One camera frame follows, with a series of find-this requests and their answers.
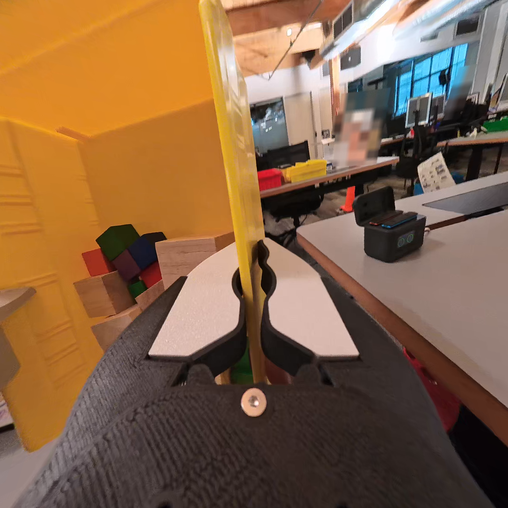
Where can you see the chair with printed sheet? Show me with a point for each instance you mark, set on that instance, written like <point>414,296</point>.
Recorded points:
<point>434,174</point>

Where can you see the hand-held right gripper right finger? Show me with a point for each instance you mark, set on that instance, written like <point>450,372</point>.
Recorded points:
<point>305,313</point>

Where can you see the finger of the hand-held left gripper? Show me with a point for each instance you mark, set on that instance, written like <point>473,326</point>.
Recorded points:
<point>12,299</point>

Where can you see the black charging case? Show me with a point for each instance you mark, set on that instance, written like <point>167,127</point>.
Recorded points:
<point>391,242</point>

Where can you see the black desk mat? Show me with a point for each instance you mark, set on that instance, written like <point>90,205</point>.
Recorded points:
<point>472,200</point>

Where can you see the red storage bin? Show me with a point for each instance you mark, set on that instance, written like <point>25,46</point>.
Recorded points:
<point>270,180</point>

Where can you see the pile of wooden cubes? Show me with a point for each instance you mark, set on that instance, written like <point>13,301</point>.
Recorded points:
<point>107,291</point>

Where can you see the wooden-edged office table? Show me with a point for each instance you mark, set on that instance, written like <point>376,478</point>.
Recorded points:
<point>337,176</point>

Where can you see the black mesh office chair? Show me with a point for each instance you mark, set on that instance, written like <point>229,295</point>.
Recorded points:
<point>287,154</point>

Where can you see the computer monitor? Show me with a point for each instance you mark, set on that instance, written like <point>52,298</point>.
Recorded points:
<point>418,110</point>

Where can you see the orange traffic cone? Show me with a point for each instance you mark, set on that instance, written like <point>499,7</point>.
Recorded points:
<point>348,200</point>

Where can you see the yellow storage bin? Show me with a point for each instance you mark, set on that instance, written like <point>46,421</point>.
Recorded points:
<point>305,171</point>

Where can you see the silver air duct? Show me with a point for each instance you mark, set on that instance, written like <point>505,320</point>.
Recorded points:
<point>357,23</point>

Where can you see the yellow plastic box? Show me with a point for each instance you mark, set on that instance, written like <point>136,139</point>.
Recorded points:
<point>139,158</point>

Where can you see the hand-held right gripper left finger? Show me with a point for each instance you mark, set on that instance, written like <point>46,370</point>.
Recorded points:
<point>198,309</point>

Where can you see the red plastic box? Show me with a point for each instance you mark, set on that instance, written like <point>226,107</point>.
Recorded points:
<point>436,397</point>

